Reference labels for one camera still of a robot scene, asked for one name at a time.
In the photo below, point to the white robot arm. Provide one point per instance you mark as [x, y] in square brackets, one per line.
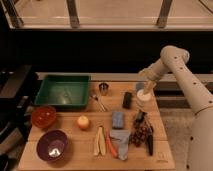
[200, 99]

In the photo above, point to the blue sponge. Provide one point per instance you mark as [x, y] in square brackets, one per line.
[117, 120]

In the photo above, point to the metal spoon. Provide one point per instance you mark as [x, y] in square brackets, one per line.
[99, 102]

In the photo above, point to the wooden board table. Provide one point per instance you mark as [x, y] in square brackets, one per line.
[79, 154]

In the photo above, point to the grey-blue cloth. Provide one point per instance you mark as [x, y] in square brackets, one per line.
[122, 136]

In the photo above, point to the orange carrot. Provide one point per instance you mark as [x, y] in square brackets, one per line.
[112, 149]

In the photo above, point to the small metal cup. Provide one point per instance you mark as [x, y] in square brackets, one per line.
[103, 88]

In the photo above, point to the green plastic tray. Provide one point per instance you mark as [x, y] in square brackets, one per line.
[64, 92]

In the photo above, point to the red bowl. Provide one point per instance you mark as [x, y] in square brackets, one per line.
[43, 116]

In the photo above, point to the yellow apple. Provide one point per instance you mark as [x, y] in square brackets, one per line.
[83, 122]

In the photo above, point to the bunch of dark grapes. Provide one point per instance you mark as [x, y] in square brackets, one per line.
[139, 131]

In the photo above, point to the purple bowl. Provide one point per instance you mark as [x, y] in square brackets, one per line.
[52, 145]

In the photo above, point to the white round container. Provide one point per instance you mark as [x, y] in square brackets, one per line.
[142, 99]

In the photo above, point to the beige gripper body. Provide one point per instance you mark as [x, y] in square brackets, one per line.
[149, 85]

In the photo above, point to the black eraser block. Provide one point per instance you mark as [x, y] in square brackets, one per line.
[127, 100]

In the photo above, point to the black handled knife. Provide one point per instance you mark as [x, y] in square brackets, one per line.
[149, 135]

